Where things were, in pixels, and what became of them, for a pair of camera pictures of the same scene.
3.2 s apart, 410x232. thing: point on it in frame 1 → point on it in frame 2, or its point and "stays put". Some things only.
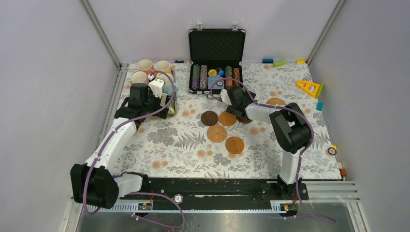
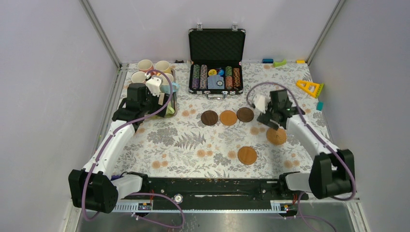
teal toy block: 320,106 stays put
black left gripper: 158,101 stays put
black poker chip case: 215,56 stays put
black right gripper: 230,108 → 265,118
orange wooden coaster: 227,119 stays put
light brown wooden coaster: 234,145 → 247,155
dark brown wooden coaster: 209,118 stays put
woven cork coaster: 216,133 → 275,137
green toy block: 278,64 stays put
